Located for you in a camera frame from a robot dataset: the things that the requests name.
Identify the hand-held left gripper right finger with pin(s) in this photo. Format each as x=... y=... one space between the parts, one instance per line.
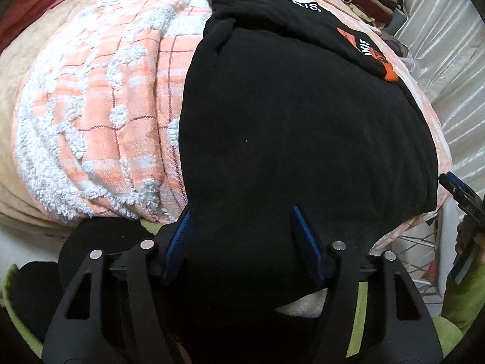
x=307 y=246

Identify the person's right forearm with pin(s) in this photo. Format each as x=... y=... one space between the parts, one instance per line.
x=464 y=303

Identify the black sweater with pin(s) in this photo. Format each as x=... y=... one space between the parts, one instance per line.
x=295 y=129

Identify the person's right hand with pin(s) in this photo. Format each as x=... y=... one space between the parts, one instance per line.
x=463 y=237

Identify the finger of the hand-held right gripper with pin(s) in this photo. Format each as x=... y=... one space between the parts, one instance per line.
x=448 y=188
x=455 y=179

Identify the orange white checked blanket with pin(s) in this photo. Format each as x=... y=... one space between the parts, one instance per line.
x=102 y=94

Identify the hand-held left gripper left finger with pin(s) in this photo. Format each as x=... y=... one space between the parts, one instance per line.
x=176 y=242

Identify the white satin curtain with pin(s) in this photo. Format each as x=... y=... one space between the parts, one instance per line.
x=447 y=64

